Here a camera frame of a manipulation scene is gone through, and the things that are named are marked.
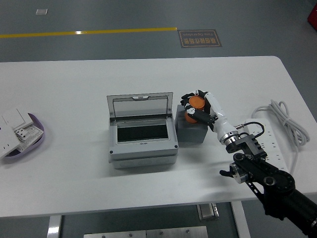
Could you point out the red object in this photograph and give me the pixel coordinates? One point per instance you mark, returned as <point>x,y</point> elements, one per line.
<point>312,15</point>

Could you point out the white table leg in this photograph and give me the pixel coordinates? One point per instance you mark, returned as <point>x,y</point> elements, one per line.
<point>241,220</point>
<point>54,226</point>

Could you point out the small metal floor plate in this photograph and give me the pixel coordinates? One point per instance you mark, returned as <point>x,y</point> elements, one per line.
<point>41,11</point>

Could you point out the grey cube with round hole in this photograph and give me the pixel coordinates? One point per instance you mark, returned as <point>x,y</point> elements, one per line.
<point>190,134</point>

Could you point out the white switch panel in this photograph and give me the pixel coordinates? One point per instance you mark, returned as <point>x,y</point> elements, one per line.
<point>17,116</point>

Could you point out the white power strip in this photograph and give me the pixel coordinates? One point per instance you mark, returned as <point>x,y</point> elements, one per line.
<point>273,135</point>

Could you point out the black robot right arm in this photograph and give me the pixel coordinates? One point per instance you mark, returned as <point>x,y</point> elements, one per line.
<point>272,178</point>

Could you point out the white socket panel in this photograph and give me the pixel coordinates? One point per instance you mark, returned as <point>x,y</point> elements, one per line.
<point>6,141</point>

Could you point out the grey table bracket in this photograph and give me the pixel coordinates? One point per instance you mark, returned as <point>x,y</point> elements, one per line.
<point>208,212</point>

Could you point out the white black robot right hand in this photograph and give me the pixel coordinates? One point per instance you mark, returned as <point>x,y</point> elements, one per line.
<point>221,121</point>

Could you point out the orange cylinder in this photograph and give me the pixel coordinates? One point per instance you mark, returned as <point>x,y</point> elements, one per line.
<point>196,102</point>

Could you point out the grey box with clear lid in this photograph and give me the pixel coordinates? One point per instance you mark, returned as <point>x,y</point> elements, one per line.
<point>143,155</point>

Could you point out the white socket module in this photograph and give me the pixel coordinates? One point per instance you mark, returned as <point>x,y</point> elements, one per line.
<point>28,135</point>

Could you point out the metal base plate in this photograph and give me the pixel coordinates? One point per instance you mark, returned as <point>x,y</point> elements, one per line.
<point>161,233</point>

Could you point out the purple tray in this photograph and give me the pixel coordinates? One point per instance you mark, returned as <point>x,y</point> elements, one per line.
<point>24,155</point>

